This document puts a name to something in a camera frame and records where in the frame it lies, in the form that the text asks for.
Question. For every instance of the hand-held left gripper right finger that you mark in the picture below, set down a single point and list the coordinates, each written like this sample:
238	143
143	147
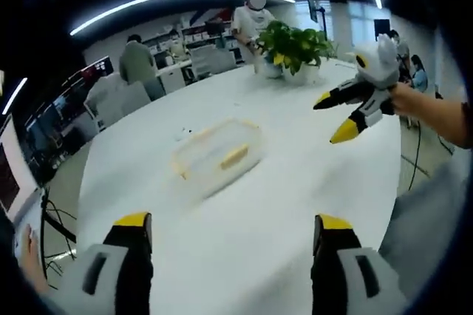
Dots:
334	252

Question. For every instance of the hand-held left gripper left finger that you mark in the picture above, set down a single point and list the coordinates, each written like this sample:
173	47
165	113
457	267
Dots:
125	256

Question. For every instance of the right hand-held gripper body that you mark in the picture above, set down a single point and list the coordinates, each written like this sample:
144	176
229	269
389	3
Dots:
380	67

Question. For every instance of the clear lid with yellow buckles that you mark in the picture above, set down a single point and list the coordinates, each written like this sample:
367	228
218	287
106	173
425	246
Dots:
218	145

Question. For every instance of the person's right hand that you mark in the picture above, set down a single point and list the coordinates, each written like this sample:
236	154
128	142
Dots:
403	100

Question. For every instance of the green potted plant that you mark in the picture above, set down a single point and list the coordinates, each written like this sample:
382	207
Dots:
295	47

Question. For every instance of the clear glass vase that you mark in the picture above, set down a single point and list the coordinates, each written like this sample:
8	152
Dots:
269	68

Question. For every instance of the monitor on black stand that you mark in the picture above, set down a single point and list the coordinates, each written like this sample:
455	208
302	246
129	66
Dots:
315	10

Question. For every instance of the open white laptop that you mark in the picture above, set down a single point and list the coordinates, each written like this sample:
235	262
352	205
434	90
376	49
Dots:
15	182

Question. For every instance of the grey office chair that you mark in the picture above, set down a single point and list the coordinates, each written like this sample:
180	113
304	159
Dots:
122	100

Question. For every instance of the storage shelves with boxes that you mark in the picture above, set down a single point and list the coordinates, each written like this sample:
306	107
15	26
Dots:
192	36

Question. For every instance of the monitor with red screen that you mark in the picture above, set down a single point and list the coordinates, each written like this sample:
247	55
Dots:
98	67

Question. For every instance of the long curved ceiling light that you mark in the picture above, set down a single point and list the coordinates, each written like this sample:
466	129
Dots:
166	1

